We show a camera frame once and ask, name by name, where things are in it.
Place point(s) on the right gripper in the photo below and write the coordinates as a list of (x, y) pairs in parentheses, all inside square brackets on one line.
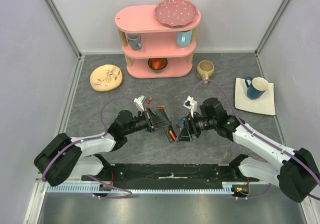
[(191, 125)]

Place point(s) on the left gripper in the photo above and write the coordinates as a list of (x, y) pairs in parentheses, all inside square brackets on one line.
[(155, 123)]

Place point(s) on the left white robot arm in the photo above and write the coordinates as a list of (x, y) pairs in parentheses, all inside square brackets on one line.
[(67, 157)]

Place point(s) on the red cup in bowl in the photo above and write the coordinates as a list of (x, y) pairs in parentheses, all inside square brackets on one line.
[(157, 63)]

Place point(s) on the beige ceramic mug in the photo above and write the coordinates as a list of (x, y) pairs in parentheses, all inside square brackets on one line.
[(205, 70)]

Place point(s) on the yellow bird painted plate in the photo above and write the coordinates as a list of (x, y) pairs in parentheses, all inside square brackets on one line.
[(106, 78)]

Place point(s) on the pink three-tier shelf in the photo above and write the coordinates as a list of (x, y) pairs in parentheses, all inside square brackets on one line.
[(157, 41)]

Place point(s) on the grey mug on shelf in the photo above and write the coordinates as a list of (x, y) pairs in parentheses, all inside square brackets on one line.
[(134, 40)]

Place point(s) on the light blue mug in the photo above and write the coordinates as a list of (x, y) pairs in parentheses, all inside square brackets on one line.
[(183, 38)]

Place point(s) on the dark blue mug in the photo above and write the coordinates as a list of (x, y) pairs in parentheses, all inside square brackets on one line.
[(256, 87)]

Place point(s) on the white square plate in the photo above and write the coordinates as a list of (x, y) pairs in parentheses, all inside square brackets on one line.
[(264, 105)]

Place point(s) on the pink dotted plate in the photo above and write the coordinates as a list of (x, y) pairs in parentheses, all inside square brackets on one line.
[(175, 13)]

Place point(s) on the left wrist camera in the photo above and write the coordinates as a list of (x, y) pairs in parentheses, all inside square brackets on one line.
[(139, 102)]

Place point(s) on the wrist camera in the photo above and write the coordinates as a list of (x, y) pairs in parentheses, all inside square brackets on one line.
[(139, 102), (191, 104)]

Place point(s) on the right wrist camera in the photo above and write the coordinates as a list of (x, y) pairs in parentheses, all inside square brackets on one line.
[(191, 104)]

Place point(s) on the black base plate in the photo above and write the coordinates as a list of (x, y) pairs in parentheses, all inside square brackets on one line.
[(122, 172)]

